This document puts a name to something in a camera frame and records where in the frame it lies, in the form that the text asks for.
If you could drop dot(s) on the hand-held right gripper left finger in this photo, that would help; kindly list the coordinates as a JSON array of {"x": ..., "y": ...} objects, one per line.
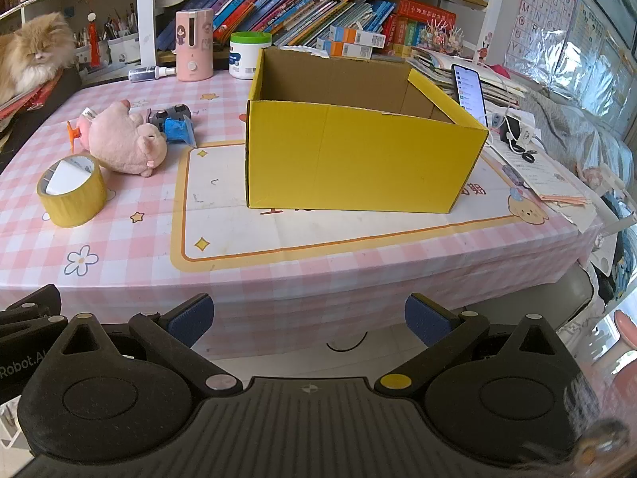
[{"x": 191, "y": 319}]

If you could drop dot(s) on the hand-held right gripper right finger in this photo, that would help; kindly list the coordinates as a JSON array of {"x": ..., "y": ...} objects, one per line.
[{"x": 425, "y": 323}]

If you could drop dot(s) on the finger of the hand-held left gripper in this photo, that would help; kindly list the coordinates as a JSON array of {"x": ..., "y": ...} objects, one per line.
[
  {"x": 35, "y": 331},
  {"x": 35, "y": 301}
]

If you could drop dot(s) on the yellow tape roll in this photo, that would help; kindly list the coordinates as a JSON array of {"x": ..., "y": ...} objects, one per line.
[{"x": 74, "y": 209}]

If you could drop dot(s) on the pink plush with orange feet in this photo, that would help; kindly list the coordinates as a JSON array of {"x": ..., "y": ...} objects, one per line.
[{"x": 74, "y": 132}]

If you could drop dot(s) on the yellow cardboard box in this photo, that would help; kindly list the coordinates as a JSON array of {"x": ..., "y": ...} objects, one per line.
[{"x": 358, "y": 159}]

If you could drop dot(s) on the pink pig plush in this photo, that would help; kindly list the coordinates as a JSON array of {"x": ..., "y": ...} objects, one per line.
[{"x": 124, "y": 144}]

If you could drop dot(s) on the blue clay bag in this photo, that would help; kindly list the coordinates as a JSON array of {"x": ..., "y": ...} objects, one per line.
[{"x": 176, "y": 129}]

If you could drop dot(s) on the grey toy car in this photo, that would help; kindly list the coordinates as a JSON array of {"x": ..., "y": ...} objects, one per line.
[{"x": 161, "y": 117}]

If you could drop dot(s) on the grey round stool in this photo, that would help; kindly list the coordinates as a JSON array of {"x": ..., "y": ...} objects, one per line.
[{"x": 580, "y": 294}]

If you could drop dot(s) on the printed paper sheet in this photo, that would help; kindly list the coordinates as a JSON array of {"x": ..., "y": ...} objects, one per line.
[{"x": 547, "y": 174}]

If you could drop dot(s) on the black scissors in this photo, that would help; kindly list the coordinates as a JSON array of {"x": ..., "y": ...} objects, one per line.
[{"x": 525, "y": 154}]

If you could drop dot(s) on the red book stack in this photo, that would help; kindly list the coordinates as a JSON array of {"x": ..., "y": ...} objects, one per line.
[{"x": 30, "y": 94}]

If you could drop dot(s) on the dark blue patterned cloth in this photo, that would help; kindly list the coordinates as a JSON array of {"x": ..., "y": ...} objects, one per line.
[{"x": 624, "y": 259}]

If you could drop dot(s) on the black power adapter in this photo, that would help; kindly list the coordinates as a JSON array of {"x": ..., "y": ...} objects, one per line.
[{"x": 512, "y": 129}]

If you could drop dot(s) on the pale pink plush toy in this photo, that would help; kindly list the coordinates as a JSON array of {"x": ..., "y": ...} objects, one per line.
[{"x": 592, "y": 174}]

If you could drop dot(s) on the black smartphone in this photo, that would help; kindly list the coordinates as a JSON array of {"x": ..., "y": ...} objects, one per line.
[{"x": 470, "y": 89}]

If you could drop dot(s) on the orange fluffy cat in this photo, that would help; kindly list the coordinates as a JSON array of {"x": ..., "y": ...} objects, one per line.
[{"x": 35, "y": 55}]

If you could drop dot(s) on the grey quilted blanket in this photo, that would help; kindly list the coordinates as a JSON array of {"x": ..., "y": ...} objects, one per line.
[{"x": 572, "y": 124}]

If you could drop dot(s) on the stack of papers and booklets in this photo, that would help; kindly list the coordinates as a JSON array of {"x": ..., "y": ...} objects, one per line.
[{"x": 497, "y": 84}]

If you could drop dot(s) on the clear spray bottle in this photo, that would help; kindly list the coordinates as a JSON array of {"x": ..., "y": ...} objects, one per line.
[{"x": 147, "y": 73}]

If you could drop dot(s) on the pink humidifier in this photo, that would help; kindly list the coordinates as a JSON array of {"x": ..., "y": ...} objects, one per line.
[{"x": 194, "y": 55}]

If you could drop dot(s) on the white jar with green lid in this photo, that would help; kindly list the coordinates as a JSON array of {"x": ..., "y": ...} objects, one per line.
[{"x": 246, "y": 59}]

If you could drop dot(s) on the white pen holder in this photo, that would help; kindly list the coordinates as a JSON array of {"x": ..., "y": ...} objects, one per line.
[{"x": 122, "y": 50}]

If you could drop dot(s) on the red hanging ornament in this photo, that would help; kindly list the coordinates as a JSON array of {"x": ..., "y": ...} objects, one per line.
[{"x": 93, "y": 40}]

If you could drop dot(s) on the orange blue small carton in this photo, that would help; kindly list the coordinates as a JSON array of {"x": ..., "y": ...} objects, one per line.
[
  {"x": 348, "y": 50},
  {"x": 358, "y": 36}
]

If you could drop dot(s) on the colourful bead ornament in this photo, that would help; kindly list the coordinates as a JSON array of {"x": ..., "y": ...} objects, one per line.
[{"x": 440, "y": 37}]

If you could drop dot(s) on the white embossed tissue pack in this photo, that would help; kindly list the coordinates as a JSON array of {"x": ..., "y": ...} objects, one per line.
[{"x": 303, "y": 51}]

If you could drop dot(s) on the white wooden bookshelf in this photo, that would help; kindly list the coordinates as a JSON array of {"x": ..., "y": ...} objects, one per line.
[{"x": 149, "y": 10}]

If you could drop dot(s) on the red boxed book set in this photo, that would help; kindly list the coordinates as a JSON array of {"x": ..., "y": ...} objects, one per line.
[{"x": 423, "y": 10}]

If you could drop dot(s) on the row of colourful books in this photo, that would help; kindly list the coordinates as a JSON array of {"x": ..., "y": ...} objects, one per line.
[{"x": 259, "y": 5}]

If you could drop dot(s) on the black framed picture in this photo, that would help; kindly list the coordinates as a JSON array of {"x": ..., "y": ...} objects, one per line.
[{"x": 617, "y": 5}]

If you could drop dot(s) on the plastic covered wall chart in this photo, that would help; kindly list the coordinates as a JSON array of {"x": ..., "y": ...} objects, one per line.
[{"x": 602, "y": 59}]

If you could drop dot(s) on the alphabet wall poster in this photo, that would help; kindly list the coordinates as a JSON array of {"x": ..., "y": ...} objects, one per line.
[{"x": 537, "y": 10}]

